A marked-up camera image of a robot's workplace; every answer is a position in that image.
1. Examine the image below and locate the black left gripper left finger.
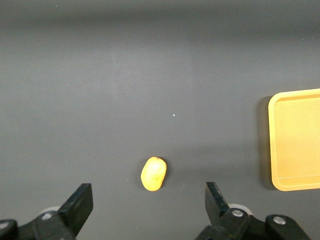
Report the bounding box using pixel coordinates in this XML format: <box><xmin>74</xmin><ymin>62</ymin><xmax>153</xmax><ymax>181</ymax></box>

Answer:
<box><xmin>0</xmin><ymin>183</ymin><xmax>94</xmax><ymax>240</ymax></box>

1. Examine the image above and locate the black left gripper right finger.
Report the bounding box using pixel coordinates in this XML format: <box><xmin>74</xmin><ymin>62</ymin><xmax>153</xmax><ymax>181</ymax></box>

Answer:
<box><xmin>193</xmin><ymin>181</ymin><xmax>312</xmax><ymax>240</ymax></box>

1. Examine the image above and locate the yellow potato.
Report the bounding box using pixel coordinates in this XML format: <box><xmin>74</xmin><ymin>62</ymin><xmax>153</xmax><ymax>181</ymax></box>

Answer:
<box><xmin>139</xmin><ymin>156</ymin><xmax>168</xmax><ymax>192</ymax></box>

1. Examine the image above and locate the yellow plastic tray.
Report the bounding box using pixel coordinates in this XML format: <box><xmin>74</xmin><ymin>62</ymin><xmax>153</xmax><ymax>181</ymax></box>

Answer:
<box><xmin>268</xmin><ymin>88</ymin><xmax>320</xmax><ymax>192</ymax></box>

